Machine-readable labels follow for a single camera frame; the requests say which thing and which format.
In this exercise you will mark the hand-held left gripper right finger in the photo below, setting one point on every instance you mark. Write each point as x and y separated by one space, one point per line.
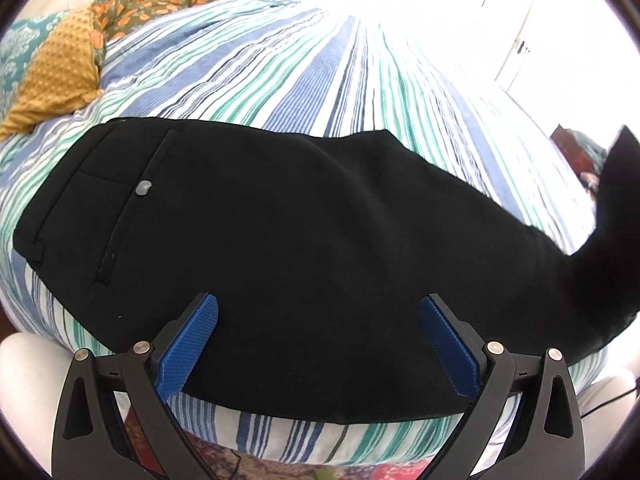
447 345

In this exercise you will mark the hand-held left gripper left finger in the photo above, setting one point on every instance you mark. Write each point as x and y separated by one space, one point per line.
192 345

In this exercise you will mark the black pants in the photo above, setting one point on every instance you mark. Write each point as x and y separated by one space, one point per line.
300 235

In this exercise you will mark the red patterned rug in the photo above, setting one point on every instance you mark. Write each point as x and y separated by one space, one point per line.
380 472

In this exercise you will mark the person's white trousers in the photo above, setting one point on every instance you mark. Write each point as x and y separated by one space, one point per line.
25 400

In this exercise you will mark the colourful clothes pile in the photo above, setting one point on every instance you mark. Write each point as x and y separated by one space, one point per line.
591 182

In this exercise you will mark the dark wooden cabinet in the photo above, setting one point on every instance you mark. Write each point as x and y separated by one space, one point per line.
565 142

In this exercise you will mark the grey blue clothes pile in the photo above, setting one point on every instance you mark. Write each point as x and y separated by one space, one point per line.
592 147

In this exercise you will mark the striped blue green bed cover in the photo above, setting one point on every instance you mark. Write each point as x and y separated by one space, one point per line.
280 70

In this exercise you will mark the white door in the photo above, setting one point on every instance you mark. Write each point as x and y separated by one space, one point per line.
522 50

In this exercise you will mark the yellow dotted pillow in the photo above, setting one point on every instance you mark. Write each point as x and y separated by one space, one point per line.
60 70

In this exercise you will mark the orange floral blanket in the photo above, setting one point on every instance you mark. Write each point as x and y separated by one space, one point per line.
160 5

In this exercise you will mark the white wardrobe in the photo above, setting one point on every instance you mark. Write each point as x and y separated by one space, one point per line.
450 0

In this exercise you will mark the teal patterned pillow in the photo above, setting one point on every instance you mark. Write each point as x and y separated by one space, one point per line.
20 45

